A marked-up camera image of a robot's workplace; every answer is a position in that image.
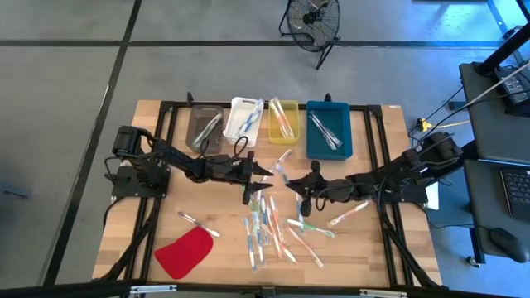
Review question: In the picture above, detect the silver metal bracket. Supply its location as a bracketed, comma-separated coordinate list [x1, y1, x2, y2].
[359, 288, 409, 298]
[128, 284, 178, 295]

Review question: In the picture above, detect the black metal table frame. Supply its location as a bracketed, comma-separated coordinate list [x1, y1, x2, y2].
[93, 93, 444, 291]

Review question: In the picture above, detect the purple white toothbrush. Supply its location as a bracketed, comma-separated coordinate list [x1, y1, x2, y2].
[267, 148, 293, 175]
[311, 112, 344, 149]
[308, 110, 339, 151]
[177, 210, 222, 238]

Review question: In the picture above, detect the yellow plastic bin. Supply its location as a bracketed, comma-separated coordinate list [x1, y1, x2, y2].
[267, 99, 301, 145]

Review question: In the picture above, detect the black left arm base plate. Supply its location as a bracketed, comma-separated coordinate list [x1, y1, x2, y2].
[110, 165, 171, 199]

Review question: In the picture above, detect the grey desk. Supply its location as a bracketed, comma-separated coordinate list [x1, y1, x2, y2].
[463, 159, 530, 260]
[458, 61, 530, 166]

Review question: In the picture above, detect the white plastic bin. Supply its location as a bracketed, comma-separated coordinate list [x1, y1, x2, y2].
[222, 96, 265, 148]

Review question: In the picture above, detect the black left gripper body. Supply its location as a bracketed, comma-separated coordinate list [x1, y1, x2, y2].
[205, 151, 255, 206]

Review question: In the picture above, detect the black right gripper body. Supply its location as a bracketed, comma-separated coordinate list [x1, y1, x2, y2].
[299, 160, 366, 218]

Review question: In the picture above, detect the teal blue plastic bin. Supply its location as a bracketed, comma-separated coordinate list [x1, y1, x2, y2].
[305, 100, 354, 161]

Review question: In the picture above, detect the white paper sheet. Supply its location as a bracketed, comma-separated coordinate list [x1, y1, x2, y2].
[425, 181, 440, 210]

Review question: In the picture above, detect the black camera rig bar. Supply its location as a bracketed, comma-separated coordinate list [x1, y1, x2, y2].
[0, 279, 530, 298]

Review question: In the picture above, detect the black floor fan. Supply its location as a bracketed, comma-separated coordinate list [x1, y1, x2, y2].
[277, 0, 342, 70]

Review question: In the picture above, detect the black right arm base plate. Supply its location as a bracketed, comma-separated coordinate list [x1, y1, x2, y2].
[374, 177, 430, 204]

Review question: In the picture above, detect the yellow floor cable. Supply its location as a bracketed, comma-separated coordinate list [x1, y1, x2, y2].
[416, 118, 471, 132]

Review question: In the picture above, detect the black laptop keyboard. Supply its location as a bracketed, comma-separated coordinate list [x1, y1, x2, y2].
[499, 167, 530, 223]

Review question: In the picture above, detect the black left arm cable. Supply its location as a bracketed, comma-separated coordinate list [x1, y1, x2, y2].
[231, 135, 250, 161]

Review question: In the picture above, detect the blue white toothbrush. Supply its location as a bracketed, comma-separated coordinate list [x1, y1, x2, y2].
[242, 215, 258, 272]
[243, 98, 265, 133]
[275, 164, 291, 185]
[253, 211, 266, 266]
[294, 194, 306, 233]
[259, 194, 270, 235]
[238, 101, 263, 140]

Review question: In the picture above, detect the red cloth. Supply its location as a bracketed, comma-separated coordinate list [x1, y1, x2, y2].
[153, 225, 214, 281]

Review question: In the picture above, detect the black computer mouse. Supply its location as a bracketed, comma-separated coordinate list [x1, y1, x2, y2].
[489, 226, 530, 265]

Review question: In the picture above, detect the black metal pole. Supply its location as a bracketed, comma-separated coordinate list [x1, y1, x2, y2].
[474, 18, 530, 78]

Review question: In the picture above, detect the white cable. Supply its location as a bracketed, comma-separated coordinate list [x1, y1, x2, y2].
[457, 60, 530, 109]

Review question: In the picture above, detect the black power device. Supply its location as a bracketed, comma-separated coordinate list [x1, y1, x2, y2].
[492, 65, 530, 117]

